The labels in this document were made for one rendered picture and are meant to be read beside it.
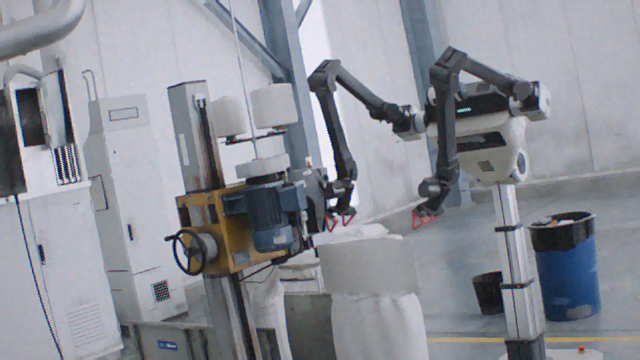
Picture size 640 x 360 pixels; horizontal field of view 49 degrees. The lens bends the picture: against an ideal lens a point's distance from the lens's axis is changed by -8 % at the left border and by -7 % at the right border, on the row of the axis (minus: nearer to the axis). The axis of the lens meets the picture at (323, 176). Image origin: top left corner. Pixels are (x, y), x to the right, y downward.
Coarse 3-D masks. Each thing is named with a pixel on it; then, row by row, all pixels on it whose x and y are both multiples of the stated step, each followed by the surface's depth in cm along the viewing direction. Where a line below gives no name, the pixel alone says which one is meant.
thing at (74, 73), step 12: (36, 0) 569; (48, 0) 567; (36, 12) 571; (72, 36) 579; (48, 48) 569; (60, 48) 570; (72, 48) 577; (48, 60) 570; (72, 60) 576; (48, 72) 571; (72, 72) 575; (72, 84) 574
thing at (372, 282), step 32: (320, 256) 312; (352, 256) 293; (384, 256) 287; (352, 288) 297; (384, 288) 289; (416, 288) 283; (352, 320) 297; (384, 320) 285; (416, 320) 286; (352, 352) 298; (384, 352) 288; (416, 352) 284
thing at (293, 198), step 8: (280, 192) 273; (288, 192) 272; (296, 192) 271; (304, 192) 280; (280, 200) 273; (288, 200) 272; (296, 200) 271; (304, 200) 278; (280, 208) 274; (288, 208) 273; (296, 208) 272; (304, 208) 277; (296, 216) 276
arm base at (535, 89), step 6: (534, 84) 280; (540, 84) 279; (534, 90) 275; (540, 90) 278; (528, 96) 275; (534, 96) 275; (540, 96) 278; (522, 102) 278; (528, 102) 277; (534, 102) 277; (522, 108) 281; (528, 108) 278; (534, 108) 276
